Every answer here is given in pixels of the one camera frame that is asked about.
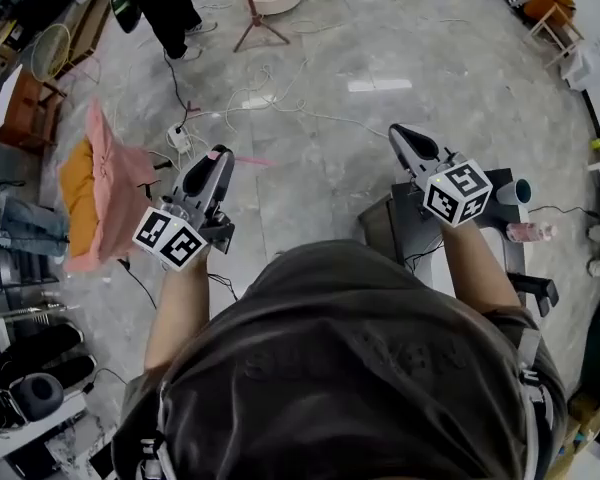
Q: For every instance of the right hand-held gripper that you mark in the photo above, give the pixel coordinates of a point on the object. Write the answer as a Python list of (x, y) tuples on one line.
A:
[(457, 193)]

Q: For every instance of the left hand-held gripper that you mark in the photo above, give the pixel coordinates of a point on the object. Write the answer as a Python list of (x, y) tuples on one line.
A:
[(170, 240)]

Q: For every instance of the pink stick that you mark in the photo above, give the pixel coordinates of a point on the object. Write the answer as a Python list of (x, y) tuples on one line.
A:
[(255, 160)]

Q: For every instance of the blue-rimmed white cup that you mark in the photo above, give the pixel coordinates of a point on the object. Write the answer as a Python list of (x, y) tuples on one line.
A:
[(510, 195)]

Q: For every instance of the person's left forearm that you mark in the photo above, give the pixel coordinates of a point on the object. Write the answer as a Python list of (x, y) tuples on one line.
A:
[(180, 308)]

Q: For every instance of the person's right forearm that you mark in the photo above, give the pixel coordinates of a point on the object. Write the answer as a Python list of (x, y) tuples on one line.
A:
[(475, 268)]

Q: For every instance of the white power strip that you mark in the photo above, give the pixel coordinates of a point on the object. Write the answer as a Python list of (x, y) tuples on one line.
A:
[(179, 138)]

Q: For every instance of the black vanity cabinet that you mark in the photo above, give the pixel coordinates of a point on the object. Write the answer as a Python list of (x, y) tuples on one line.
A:
[(380, 223)]

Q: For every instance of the pink cloth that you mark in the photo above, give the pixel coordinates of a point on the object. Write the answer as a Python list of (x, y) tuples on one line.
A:
[(115, 183)]

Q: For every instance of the orange cushion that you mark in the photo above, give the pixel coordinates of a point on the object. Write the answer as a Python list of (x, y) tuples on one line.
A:
[(77, 198)]

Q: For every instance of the pink bottle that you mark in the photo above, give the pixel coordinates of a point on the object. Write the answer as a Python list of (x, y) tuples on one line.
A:
[(530, 231)]

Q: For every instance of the black faucet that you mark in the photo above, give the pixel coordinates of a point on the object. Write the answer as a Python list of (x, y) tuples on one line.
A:
[(535, 285)]

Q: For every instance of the wooden chair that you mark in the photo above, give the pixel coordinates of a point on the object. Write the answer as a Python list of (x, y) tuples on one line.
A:
[(543, 18)]

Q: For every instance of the black and green bag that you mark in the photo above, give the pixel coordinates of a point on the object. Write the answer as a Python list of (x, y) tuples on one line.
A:
[(127, 15)]

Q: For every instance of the low wooden platform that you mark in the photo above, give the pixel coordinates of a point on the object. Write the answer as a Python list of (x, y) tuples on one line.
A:
[(87, 28)]

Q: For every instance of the wooden cabinet with white top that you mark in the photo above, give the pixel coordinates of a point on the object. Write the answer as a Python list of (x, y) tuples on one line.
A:
[(25, 113)]

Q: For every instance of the white storage box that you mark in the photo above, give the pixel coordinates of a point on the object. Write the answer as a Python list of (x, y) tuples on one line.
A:
[(595, 63)]

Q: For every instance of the person's grey t-shirt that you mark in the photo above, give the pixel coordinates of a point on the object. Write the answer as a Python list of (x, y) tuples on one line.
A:
[(355, 368)]

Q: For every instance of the grey rounded appliance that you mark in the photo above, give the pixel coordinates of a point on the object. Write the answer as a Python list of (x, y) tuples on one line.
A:
[(37, 398)]

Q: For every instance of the white desk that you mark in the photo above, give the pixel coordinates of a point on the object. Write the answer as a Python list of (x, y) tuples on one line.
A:
[(45, 433)]

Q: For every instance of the cardboard box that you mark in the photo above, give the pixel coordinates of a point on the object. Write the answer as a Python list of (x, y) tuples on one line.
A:
[(587, 413)]

